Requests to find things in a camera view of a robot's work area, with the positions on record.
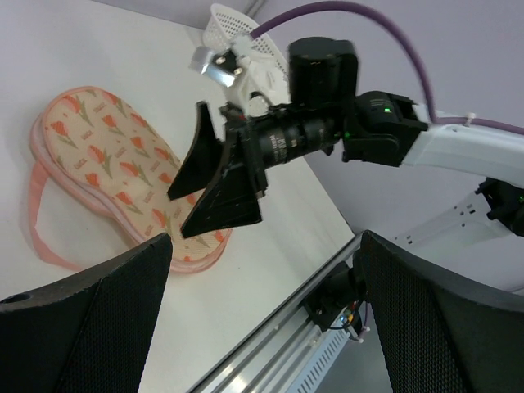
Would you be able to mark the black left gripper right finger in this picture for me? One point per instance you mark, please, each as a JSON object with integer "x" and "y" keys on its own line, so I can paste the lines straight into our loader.
{"x": 440, "y": 331}

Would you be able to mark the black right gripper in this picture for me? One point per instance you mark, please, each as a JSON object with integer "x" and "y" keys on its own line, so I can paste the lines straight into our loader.
{"x": 324, "y": 109}

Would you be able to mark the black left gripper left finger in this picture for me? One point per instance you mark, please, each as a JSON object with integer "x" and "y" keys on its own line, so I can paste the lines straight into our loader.
{"x": 89, "y": 332}

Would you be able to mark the floral mesh laundry bag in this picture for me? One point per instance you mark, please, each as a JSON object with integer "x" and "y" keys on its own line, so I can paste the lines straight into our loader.
{"x": 101, "y": 151}

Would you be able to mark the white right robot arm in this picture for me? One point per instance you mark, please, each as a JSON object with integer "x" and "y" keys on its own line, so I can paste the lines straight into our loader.
{"x": 468, "y": 147}

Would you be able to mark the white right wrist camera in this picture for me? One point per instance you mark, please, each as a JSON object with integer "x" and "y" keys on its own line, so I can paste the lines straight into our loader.
{"x": 252, "y": 81}

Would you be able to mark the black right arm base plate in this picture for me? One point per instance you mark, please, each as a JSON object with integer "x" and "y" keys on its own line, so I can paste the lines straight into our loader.
{"x": 344, "y": 287}

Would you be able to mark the white slotted cable duct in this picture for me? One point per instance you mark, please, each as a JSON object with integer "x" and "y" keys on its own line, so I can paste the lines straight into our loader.
{"x": 324, "y": 355}

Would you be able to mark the aluminium mounting rail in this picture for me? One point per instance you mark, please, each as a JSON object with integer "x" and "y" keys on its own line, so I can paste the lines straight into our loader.
{"x": 268, "y": 359}

